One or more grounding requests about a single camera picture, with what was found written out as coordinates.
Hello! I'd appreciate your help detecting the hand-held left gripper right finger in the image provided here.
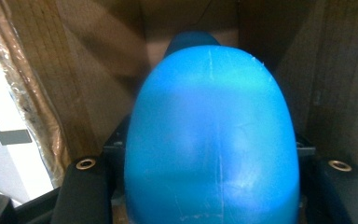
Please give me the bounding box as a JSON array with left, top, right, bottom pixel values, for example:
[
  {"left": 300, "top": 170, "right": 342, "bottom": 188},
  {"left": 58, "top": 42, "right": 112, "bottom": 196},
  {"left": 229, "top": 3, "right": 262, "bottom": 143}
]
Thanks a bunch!
[{"left": 310, "top": 158, "right": 358, "bottom": 224}]

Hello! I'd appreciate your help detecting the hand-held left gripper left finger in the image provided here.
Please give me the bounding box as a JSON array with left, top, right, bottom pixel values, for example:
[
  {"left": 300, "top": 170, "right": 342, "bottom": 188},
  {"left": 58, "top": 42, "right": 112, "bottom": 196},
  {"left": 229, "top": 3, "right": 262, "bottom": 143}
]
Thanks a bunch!
[{"left": 50, "top": 155, "right": 117, "bottom": 224}]

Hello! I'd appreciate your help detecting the blue cardboard box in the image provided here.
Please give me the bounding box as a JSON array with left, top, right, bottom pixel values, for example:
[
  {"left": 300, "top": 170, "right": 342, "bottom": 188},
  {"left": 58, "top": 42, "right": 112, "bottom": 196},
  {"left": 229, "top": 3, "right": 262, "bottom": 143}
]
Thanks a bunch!
[{"left": 0, "top": 0, "right": 358, "bottom": 224}]

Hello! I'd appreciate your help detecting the blue plastic bottle white cap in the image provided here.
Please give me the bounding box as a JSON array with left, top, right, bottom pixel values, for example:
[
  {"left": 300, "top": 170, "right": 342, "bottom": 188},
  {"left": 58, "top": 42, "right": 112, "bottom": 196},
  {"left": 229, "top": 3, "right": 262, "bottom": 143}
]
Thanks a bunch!
[{"left": 123, "top": 30, "right": 301, "bottom": 224}]

